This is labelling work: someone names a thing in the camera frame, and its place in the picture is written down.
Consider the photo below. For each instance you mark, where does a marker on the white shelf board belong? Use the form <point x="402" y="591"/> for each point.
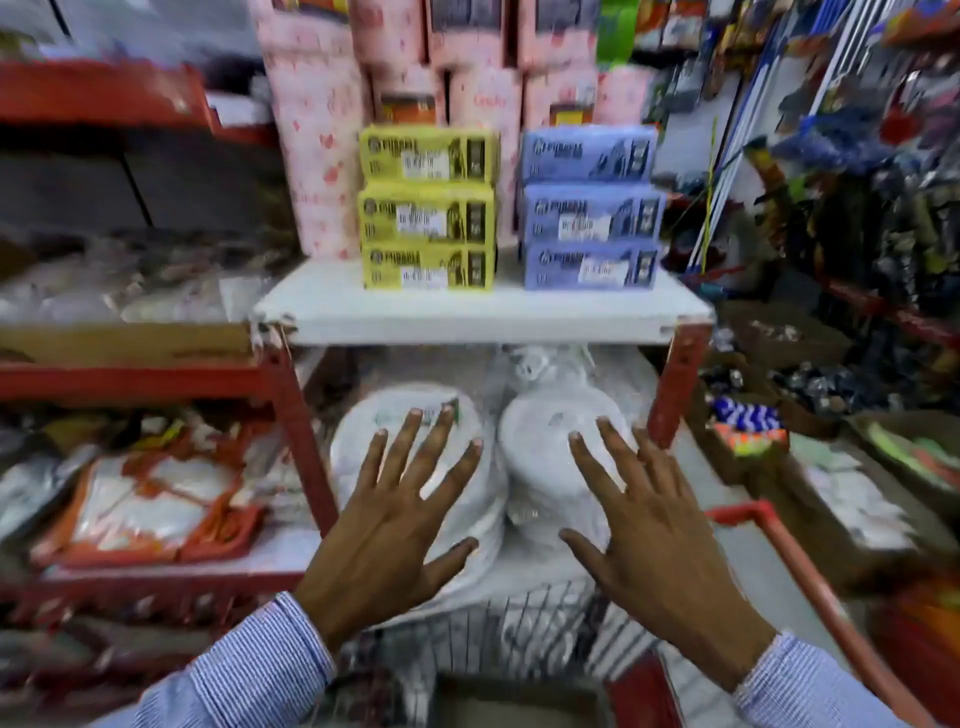
<point x="480" y="311"/>

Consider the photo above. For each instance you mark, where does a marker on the cardboard box of white items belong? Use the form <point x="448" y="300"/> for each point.
<point x="855" y="502"/>

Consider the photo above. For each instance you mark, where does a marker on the bundle of white blue poles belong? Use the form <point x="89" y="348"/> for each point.
<point x="739" y="127"/>

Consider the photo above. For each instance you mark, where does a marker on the person's left middle finger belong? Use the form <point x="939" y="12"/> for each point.
<point x="429" y="450"/>

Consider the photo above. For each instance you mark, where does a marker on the person's left thumb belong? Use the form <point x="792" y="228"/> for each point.
<point x="448" y="561"/>

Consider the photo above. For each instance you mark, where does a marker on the pile of clear plastic packets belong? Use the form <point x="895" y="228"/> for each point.
<point x="127" y="289"/>

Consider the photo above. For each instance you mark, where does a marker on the person's right thumb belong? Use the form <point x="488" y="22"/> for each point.
<point x="585" y="551"/>

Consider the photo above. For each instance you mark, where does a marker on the person's right hand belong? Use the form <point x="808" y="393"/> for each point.
<point x="660" y="555"/>

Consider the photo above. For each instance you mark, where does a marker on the flat brown cardboard box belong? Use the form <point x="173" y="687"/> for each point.
<point x="127" y="343"/>

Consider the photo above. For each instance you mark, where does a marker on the wrapped white paper plates stack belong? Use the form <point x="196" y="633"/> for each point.
<point x="540" y="442"/>
<point x="465" y="517"/>

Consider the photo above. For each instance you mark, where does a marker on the green packet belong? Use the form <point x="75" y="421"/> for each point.
<point x="617" y="31"/>

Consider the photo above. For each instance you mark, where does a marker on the cardboard box of green items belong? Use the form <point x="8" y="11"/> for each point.
<point x="911" y="454"/>

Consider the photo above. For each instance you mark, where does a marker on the person's left little finger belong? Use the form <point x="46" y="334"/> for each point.
<point x="371" y="461"/>

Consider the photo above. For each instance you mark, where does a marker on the cardboard box of colourful items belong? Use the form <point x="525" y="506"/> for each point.
<point x="742" y="427"/>

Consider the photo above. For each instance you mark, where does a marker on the person's left forearm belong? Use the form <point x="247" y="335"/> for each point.
<point x="255" y="667"/>

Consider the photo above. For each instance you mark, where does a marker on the red metal shelving frame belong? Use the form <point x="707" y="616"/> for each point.
<point x="300" y="435"/>

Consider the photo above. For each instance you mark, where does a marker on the person's right little finger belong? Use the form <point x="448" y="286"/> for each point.
<point x="677" y="476"/>

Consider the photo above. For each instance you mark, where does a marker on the person's right forearm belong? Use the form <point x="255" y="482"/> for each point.
<point x="810" y="686"/>

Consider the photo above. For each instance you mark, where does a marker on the pile of orange white packets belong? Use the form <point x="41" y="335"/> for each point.
<point x="150" y="510"/>

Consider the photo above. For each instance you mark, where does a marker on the person's right middle finger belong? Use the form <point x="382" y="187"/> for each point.
<point x="616" y="454"/>

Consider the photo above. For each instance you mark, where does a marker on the blue carton box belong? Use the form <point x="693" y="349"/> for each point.
<point x="592" y="214"/>
<point x="591" y="266"/>
<point x="589" y="154"/>

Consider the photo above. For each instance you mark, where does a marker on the stack of pink patterned packages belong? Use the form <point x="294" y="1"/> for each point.
<point x="319" y="127"/>

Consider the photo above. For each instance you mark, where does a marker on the clear bag of white plates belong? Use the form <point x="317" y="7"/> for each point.
<point x="551" y="364"/>

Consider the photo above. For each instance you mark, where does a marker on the rack of hanging colourful goods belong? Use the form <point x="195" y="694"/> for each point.
<point x="877" y="187"/>

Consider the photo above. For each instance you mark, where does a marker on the orange plastic container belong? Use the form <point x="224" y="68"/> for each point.
<point x="922" y="637"/>

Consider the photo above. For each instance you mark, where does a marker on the yellow carton box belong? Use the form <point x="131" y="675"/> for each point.
<point x="427" y="268"/>
<point x="427" y="155"/>
<point x="426" y="215"/>

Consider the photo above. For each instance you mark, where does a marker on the person's left hand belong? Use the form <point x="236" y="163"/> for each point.
<point x="375" y="547"/>

